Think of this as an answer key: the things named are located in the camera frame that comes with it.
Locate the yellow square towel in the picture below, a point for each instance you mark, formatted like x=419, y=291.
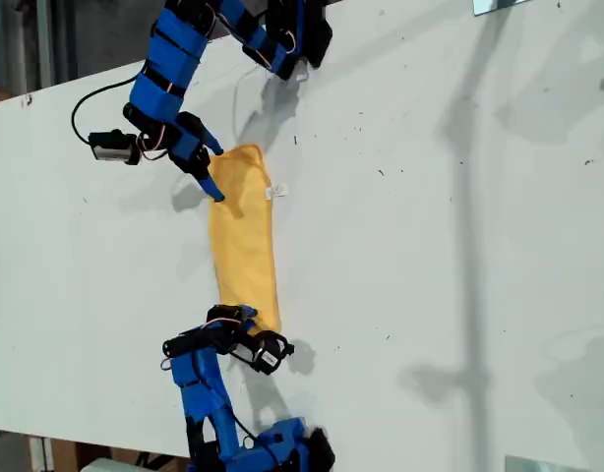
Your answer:
x=243, y=246

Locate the white object under table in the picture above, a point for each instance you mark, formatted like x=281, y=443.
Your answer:
x=105, y=466

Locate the white table leg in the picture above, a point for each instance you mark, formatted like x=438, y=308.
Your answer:
x=40, y=454

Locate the black camera box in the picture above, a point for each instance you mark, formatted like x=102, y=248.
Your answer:
x=270, y=361
x=110, y=147

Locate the grey background post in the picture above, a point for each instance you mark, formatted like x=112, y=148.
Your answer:
x=43, y=44

